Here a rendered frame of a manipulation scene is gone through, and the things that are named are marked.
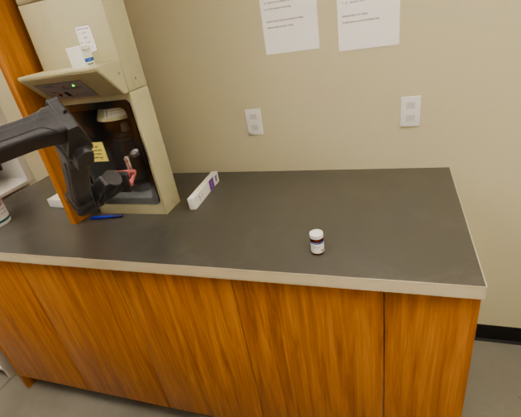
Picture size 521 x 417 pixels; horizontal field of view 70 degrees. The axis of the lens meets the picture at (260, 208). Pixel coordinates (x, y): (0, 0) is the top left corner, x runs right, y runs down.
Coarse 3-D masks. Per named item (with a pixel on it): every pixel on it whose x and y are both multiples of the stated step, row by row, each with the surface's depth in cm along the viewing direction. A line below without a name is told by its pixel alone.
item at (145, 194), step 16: (80, 112) 132; (96, 112) 130; (112, 112) 128; (128, 112) 127; (96, 128) 134; (112, 128) 132; (128, 128) 130; (112, 144) 135; (128, 144) 133; (112, 160) 139; (144, 160) 135; (96, 176) 146; (144, 176) 138; (128, 192) 145; (144, 192) 142
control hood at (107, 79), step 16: (96, 64) 121; (112, 64) 117; (32, 80) 120; (48, 80) 119; (64, 80) 118; (80, 80) 117; (96, 80) 116; (112, 80) 117; (48, 96) 129; (96, 96) 125
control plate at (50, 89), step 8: (40, 88) 123; (48, 88) 123; (56, 88) 122; (64, 88) 122; (72, 88) 121; (80, 88) 121; (88, 88) 120; (56, 96) 128; (64, 96) 127; (72, 96) 127; (80, 96) 126
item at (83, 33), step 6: (78, 30) 118; (84, 30) 118; (90, 30) 117; (78, 36) 120; (84, 36) 119; (90, 36) 118; (84, 42) 120; (90, 42) 119; (90, 48) 120; (96, 48) 120
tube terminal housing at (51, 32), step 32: (64, 0) 115; (96, 0) 112; (32, 32) 124; (64, 32) 120; (96, 32) 117; (128, 32) 123; (64, 64) 126; (128, 64) 124; (128, 96) 125; (160, 160) 142; (160, 192) 142
